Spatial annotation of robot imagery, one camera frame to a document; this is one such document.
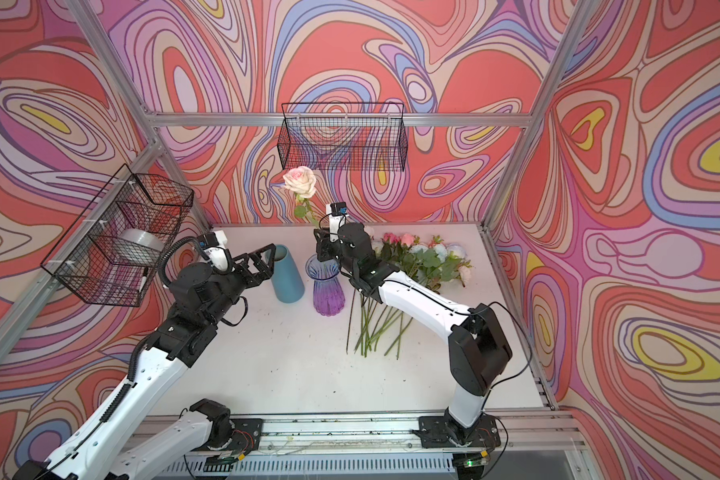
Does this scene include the teal ceramic cylinder vase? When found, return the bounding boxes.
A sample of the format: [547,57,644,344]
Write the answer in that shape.
[271,244,305,304]

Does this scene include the white blue rose stem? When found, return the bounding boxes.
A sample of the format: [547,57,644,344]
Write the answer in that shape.
[383,242,475,361]

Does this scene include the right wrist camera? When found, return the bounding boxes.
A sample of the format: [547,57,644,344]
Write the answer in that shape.
[326,202,347,218]

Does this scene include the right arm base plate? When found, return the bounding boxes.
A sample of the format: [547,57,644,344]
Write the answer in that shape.
[411,413,502,451]

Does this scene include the purple blue glass vase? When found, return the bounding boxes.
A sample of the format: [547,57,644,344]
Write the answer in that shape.
[305,254,345,317]

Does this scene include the teal peony flower stem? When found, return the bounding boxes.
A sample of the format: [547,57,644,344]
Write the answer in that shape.
[355,233,471,356]

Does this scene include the black wire basket wall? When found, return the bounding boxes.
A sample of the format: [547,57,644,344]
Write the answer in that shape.
[40,165,194,307]
[277,101,408,172]

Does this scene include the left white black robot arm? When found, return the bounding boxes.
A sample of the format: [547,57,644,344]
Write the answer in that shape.
[14,230,277,479]

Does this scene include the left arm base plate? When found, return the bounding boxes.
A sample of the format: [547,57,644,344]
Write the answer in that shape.
[182,416,265,454]

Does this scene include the aluminium front rail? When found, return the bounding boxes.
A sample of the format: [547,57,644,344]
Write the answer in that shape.
[238,409,587,456]

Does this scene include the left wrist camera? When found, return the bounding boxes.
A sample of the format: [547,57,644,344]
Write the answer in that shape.
[197,230,227,250]

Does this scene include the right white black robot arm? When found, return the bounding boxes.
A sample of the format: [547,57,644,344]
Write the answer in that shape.
[313,220,513,448]

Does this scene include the silver tape roll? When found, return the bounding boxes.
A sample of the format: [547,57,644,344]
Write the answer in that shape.
[119,228,164,252]

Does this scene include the black wire basket left wall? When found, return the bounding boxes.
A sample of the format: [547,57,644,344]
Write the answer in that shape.
[40,165,194,307]

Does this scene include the small white pink rose spray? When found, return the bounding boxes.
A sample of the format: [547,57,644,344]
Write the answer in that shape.
[347,253,398,303]

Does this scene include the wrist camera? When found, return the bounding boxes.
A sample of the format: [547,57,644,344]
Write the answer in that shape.
[326,202,347,218]
[197,230,227,250]

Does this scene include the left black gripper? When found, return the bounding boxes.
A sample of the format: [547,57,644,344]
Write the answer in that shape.
[198,243,273,330]

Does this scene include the black wire basket back wall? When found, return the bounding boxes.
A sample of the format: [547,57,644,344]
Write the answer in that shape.
[277,101,408,172]

